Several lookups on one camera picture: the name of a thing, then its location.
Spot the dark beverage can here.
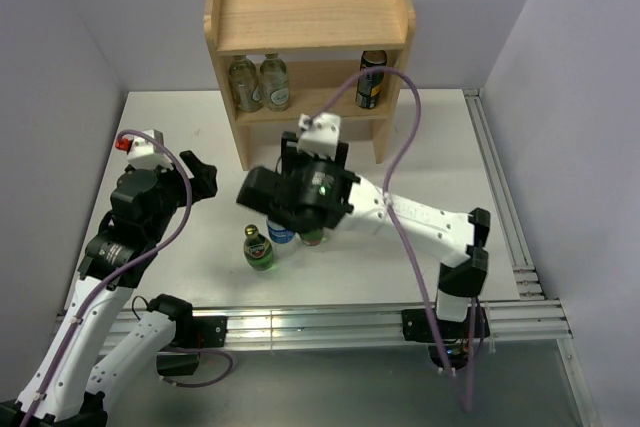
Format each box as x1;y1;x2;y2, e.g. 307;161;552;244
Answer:
355;50;387;110
236;166;281;216

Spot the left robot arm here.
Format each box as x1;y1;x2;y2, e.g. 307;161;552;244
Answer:
1;151;218;426

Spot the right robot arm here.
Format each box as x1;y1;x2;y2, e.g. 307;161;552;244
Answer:
267;131;491;337

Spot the wooden two-tier shelf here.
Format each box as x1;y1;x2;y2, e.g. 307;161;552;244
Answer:
204;0;416;169

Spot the green glass bottle rear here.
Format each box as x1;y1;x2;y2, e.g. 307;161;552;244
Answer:
298;229;325;247

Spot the green glass bottle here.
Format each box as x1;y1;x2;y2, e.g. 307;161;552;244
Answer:
243;224;274;271
298;229;325;247

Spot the water bottle blue label front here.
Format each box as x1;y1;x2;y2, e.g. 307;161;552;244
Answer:
266;219;295;246

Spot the green glass bottle front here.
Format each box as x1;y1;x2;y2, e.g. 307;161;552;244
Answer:
243;224;274;271

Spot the clear glass bottle left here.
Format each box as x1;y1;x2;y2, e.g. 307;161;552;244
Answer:
228;55;262;113

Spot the clear glass bottle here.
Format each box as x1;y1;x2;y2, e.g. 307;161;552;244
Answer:
260;53;290;112
228;55;262;113

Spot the clear glass bottle right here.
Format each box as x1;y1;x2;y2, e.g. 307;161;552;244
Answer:
260;53;290;112

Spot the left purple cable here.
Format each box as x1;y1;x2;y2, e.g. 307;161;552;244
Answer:
19;130;235;427

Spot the purple cable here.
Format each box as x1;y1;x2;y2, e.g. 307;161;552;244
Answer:
19;130;235;427
312;66;481;413

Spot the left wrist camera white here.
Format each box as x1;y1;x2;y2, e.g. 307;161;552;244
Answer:
115;136;170;170

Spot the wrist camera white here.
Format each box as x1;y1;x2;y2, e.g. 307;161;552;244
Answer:
115;136;170;170
297;112;342;160

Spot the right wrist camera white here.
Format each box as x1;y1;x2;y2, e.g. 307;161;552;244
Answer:
297;112;342;160

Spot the aluminium front rail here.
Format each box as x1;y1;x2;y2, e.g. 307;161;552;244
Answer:
94;302;571;353

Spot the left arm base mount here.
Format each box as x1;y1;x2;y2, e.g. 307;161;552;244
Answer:
156;315;228;378

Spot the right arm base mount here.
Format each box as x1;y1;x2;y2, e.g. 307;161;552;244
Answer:
401;307;491;372

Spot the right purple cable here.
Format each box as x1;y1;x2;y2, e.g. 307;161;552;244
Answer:
312;66;481;413

